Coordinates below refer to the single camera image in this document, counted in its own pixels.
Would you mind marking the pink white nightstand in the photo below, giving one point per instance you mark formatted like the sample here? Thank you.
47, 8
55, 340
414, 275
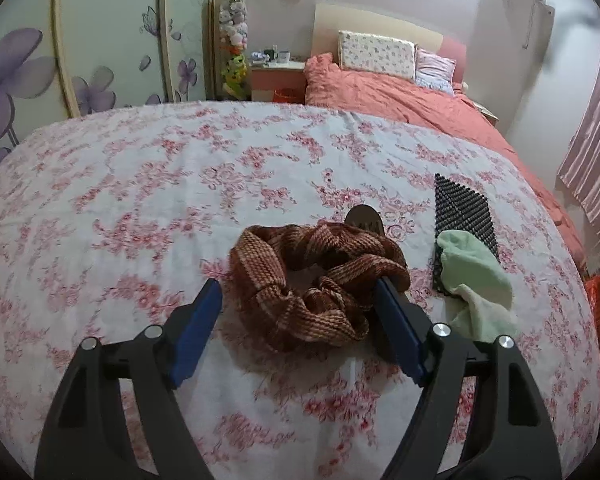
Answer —
264, 80

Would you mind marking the cream pink headboard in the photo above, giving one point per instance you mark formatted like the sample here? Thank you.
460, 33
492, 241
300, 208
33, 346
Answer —
330, 18

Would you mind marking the floral white pillow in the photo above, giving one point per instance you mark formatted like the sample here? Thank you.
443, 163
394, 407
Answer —
377, 54

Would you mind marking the black dotted mat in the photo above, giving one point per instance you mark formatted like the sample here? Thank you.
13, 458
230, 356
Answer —
461, 208

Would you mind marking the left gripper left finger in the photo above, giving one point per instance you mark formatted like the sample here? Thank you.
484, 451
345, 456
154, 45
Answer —
85, 434

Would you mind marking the brown knit scrunchie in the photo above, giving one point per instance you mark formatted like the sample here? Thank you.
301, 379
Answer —
301, 286

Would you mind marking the hanging plush toy stack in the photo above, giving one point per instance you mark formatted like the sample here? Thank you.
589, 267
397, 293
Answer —
233, 41

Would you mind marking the light green sock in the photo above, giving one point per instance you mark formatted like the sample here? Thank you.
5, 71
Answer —
470, 271

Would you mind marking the floral pink white tablecloth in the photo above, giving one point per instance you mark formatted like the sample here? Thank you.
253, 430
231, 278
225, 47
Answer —
109, 222

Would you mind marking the white mug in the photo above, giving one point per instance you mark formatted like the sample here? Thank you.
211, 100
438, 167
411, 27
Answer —
283, 57

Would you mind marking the pink striped pillow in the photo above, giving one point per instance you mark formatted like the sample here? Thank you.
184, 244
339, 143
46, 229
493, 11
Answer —
434, 72

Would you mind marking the small orange bin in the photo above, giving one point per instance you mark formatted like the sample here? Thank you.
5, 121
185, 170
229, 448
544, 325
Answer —
285, 95

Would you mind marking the far bedside table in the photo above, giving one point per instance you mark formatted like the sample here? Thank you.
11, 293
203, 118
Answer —
490, 117

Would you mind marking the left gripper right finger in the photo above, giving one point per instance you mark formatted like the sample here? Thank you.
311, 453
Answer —
509, 436

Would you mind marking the floral sliding wardrobe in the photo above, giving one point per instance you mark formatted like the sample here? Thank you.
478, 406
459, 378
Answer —
70, 58

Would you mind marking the coral pink duvet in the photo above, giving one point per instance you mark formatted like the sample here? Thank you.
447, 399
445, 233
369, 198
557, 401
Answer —
328, 85

